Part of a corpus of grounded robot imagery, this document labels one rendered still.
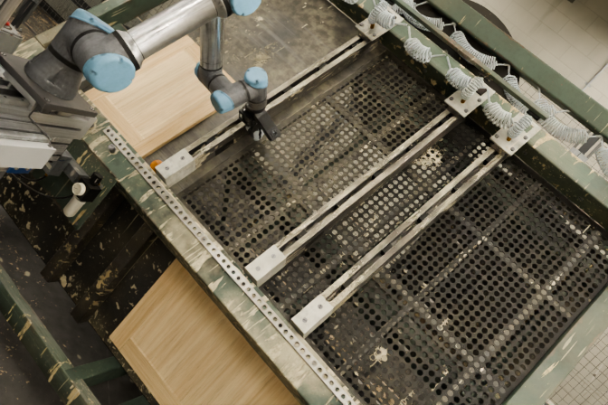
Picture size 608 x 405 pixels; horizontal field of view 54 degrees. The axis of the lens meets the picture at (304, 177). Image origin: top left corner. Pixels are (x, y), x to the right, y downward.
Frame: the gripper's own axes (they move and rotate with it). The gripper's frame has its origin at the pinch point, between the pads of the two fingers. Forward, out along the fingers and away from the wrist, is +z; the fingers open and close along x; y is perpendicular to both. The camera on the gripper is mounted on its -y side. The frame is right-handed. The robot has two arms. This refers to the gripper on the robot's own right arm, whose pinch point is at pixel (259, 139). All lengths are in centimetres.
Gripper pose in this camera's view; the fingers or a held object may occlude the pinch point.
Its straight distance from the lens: 224.5
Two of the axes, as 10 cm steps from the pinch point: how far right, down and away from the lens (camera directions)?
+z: -0.8, 5.0, 8.6
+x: -7.4, 5.5, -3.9
